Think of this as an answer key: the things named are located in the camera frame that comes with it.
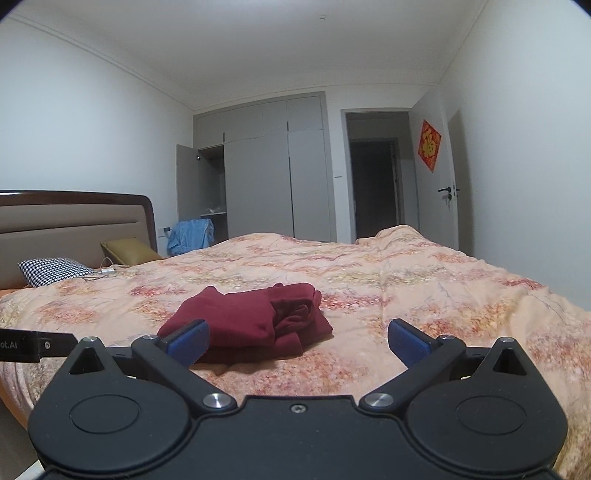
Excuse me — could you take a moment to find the floral duvet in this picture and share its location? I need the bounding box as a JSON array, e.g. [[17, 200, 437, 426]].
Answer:
[[0, 224, 591, 478]]

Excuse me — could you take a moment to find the padded bed headboard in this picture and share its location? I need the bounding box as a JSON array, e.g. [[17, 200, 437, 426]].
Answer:
[[0, 190, 155, 289]]

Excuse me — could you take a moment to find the white door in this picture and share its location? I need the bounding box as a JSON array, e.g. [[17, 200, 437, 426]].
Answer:
[[411, 88, 460, 252]]

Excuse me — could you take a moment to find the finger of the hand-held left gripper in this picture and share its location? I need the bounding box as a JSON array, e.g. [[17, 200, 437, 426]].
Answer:
[[0, 329, 77, 363]]

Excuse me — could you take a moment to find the dark red sweater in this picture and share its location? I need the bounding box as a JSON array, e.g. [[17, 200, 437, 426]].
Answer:
[[157, 282, 334, 365]]

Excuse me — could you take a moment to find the grey wardrobe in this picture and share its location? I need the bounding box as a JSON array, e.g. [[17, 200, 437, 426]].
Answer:
[[175, 92, 338, 245]]

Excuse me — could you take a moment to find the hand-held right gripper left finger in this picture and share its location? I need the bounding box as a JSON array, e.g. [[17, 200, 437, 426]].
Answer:
[[67, 318, 239, 412]]

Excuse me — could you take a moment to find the white door frame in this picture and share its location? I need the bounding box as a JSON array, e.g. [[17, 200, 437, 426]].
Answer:
[[341, 108, 414, 244]]

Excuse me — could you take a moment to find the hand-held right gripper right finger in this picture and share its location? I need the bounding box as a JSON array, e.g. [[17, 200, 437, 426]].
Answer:
[[358, 318, 528, 412]]

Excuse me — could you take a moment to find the blue garment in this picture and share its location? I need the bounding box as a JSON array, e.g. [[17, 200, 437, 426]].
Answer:
[[166, 218, 215, 257]]

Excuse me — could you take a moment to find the houndstooth pillow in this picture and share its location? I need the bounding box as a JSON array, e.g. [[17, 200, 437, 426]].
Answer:
[[18, 257, 100, 288]]

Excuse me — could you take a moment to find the olive green pillow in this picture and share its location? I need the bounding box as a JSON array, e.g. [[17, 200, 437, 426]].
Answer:
[[100, 237, 163, 266]]

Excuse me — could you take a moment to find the red diamond door decoration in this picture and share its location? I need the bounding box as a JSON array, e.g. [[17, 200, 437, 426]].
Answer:
[[418, 119, 443, 174]]

